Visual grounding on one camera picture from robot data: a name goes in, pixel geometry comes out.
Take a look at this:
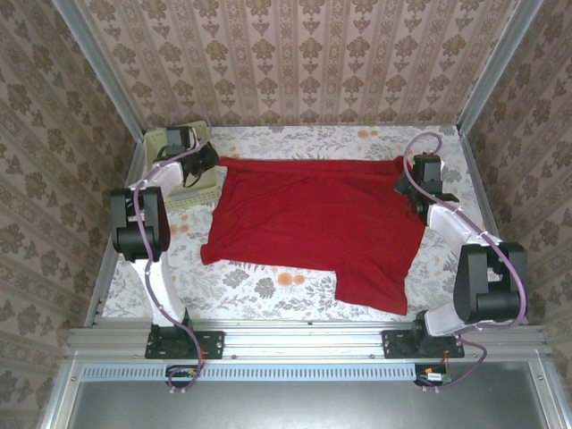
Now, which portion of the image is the pale green plastic basket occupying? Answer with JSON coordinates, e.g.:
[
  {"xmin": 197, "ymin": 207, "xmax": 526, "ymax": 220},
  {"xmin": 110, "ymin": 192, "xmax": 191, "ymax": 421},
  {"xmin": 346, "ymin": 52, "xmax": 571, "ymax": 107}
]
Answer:
[{"xmin": 142, "ymin": 119, "xmax": 223, "ymax": 210}]

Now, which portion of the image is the red t-shirt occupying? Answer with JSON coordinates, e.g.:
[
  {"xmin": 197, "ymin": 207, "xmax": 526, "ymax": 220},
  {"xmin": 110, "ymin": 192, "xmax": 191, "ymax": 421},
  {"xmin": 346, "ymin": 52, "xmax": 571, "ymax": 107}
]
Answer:
[{"xmin": 199, "ymin": 155, "xmax": 428, "ymax": 316}]

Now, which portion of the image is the floral patterned table cover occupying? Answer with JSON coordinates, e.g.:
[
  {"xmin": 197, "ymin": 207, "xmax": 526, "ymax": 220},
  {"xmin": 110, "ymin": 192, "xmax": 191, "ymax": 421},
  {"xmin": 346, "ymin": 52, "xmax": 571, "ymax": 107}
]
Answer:
[{"xmin": 102, "ymin": 124, "xmax": 513, "ymax": 323}]

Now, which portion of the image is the small circuit board with connector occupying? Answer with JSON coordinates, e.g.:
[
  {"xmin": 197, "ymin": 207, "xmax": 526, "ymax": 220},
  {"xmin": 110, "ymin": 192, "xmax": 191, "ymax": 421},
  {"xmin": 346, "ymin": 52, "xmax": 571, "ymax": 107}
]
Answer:
[
  {"xmin": 165, "ymin": 364, "xmax": 201, "ymax": 388},
  {"xmin": 415, "ymin": 364, "xmax": 450, "ymax": 386}
]

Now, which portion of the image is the grey metal sheet panel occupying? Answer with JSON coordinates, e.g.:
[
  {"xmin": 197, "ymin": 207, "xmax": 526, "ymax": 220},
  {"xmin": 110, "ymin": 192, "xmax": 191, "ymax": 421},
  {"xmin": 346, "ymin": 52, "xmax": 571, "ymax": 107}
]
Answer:
[{"xmin": 66, "ymin": 378, "xmax": 549, "ymax": 429}]

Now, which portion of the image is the aluminium table side rail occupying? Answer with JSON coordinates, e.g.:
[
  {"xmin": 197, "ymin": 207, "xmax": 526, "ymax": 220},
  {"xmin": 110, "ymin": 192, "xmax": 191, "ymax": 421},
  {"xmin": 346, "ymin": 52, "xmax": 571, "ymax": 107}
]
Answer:
[
  {"xmin": 458, "ymin": 132, "xmax": 531, "ymax": 325},
  {"xmin": 84, "ymin": 133, "xmax": 151, "ymax": 327}
]

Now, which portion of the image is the aluminium corner post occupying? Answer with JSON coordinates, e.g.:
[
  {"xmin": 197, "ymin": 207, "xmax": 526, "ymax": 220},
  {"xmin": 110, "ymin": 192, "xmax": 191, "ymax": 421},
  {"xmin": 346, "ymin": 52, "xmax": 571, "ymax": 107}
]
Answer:
[
  {"xmin": 456, "ymin": 0, "xmax": 545, "ymax": 138},
  {"xmin": 51, "ymin": 0, "xmax": 148, "ymax": 139}
]

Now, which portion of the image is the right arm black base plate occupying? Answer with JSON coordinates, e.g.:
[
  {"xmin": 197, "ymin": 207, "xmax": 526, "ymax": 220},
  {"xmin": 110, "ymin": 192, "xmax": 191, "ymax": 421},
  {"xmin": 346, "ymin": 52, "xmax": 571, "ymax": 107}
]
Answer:
[{"xmin": 382, "ymin": 329, "xmax": 466, "ymax": 360}]

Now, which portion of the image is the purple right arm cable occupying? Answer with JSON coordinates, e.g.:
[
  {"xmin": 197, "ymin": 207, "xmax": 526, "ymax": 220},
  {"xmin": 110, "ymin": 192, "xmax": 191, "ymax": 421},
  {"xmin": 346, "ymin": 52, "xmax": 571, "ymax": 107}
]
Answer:
[{"xmin": 403, "ymin": 131, "xmax": 529, "ymax": 394}]

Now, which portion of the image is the long aluminium mounting rail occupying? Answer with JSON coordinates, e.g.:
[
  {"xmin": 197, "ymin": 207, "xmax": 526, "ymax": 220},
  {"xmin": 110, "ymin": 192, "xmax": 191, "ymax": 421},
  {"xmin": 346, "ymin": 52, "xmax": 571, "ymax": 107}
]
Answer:
[{"xmin": 65, "ymin": 317, "xmax": 550, "ymax": 362}]

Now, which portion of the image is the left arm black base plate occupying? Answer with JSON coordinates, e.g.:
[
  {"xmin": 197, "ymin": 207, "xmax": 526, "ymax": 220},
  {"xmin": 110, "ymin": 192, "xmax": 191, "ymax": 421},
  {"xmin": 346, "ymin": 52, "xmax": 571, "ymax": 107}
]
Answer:
[{"xmin": 145, "ymin": 329, "xmax": 225, "ymax": 360}]

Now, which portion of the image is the grey slotted cable duct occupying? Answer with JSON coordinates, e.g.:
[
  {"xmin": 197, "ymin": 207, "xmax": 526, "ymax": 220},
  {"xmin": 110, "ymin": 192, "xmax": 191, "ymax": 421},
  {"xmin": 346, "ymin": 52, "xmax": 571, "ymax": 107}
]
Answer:
[{"xmin": 81, "ymin": 362, "xmax": 419, "ymax": 382}]

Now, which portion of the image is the aluminium frame bar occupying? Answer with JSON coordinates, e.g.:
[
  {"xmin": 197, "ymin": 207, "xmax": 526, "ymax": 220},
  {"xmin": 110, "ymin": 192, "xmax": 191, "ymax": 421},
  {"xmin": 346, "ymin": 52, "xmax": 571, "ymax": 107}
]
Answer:
[
  {"xmin": 528, "ymin": 360, "xmax": 569, "ymax": 429},
  {"xmin": 40, "ymin": 357, "xmax": 84, "ymax": 429}
]

